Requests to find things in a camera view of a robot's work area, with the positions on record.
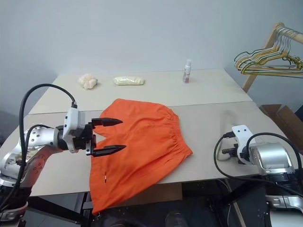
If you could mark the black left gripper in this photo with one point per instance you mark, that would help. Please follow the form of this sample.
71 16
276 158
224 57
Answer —
82 139

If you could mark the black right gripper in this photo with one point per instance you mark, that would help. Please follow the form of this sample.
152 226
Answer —
233 151

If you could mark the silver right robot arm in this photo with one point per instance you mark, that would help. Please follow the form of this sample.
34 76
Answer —
274 156

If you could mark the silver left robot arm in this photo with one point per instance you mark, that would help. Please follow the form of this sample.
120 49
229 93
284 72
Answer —
35 139

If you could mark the orange shorts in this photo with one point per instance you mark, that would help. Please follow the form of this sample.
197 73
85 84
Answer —
142 146

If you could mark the thin wooden stick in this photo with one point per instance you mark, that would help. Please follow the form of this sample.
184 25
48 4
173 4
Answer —
235 204

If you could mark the cream crumpled plush object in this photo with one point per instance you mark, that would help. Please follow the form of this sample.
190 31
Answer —
87 81

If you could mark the brown cardboard box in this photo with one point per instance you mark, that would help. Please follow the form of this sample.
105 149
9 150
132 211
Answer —
284 120

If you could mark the bag of yellow contents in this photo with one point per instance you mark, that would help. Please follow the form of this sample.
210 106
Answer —
129 81

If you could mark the small clear pink-label bottle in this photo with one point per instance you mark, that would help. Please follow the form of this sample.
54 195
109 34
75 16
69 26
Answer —
187 71

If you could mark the wooden clothes rack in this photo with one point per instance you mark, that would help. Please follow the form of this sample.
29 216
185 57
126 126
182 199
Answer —
262 56

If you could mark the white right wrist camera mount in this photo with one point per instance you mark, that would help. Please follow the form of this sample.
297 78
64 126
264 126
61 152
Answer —
241 134

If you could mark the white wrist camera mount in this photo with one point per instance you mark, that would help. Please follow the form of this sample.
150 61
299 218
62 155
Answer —
241 134
71 123

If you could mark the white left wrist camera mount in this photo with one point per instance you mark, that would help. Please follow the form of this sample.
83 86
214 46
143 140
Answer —
71 123

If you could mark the black table frame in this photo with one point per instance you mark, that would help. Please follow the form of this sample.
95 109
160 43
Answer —
82 205

